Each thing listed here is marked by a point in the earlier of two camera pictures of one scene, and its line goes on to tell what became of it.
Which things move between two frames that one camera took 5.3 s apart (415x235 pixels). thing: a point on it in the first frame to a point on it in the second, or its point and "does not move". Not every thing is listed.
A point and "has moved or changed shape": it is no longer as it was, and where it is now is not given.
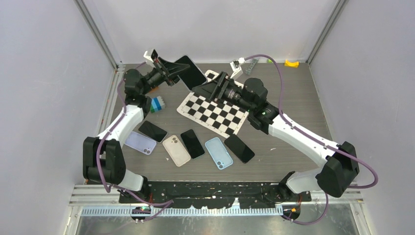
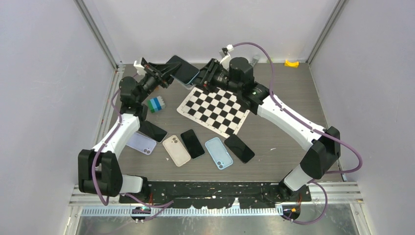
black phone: x=191 y=77 has moved or changed shape
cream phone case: x=176 y=150 does not move
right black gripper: x=216 y=89 to x=206 y=75
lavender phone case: x=140 y=142 does not move
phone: x=192 y=144 does not move
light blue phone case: x=219 y=153 does not move
